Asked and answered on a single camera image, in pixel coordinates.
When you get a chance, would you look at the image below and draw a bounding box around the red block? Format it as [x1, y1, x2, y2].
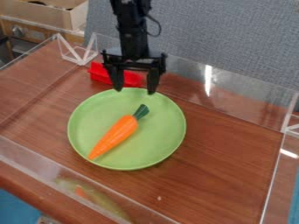
[88, 61, 145, 88]

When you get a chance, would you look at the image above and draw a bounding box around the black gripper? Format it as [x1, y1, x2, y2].
[100, 50, 167, 95]

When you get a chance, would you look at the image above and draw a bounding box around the orange toy carrot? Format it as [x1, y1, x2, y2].
[88, 104, 149, 160]

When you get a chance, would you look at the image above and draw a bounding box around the black cable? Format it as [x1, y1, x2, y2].
[144, 12, 163, 38]

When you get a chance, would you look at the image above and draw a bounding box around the clear acrylic right wall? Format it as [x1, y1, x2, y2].
[259, 93, 299, 224]

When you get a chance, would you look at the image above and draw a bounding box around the cardboard box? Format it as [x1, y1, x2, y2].
[0, 0, 88, 30]

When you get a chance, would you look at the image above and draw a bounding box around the green plate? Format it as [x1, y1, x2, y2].
[68, 87, 187, 171]

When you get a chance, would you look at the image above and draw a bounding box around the clear acrylic wall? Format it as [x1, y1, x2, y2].
[95, 31, 299, 134]
[0, 136, 180, 224]
[259, 93, 299, 224]

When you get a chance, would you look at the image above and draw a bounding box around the clear acrylic front wall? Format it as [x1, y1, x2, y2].
[0, 136, 180, 224]

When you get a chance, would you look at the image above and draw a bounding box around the clear acrylic back wall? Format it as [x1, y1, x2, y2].
[95, 31, 299, 134]

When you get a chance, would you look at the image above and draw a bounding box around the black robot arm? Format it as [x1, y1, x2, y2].
[101, 0, 167, 95]

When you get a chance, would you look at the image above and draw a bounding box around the clear acrylic corner bracket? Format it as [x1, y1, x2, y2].
[56, 34, 99, 66]

